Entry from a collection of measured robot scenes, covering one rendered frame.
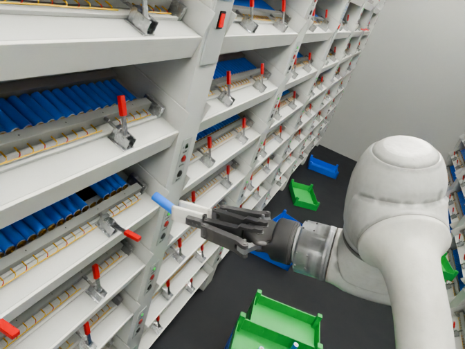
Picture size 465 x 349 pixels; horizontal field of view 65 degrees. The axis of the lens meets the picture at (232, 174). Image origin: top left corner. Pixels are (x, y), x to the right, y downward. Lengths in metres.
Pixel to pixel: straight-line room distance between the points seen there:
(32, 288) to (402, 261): 0.55
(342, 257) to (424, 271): 0.17
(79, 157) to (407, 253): 0.48
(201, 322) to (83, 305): 1.04
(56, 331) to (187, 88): 0.56
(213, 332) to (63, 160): 1.41
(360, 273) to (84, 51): 0.47
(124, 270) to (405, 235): 0.73
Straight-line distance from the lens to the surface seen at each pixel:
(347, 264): 0.57
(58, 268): 0.72
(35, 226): 0.74
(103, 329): 1.13
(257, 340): 1.40
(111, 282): 0.97
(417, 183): 0.43
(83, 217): 0.77
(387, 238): 0.44
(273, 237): 0.60
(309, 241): 0.59
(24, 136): 0.59
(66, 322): 0.90
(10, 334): 0.61
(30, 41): 0.45
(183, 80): 0.77
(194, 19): 0.74
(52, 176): 0.58
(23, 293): 0.69
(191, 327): 1.86
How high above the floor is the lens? 1.46
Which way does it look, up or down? 28 degrees down
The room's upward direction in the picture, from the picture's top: 19 degrees clockwise
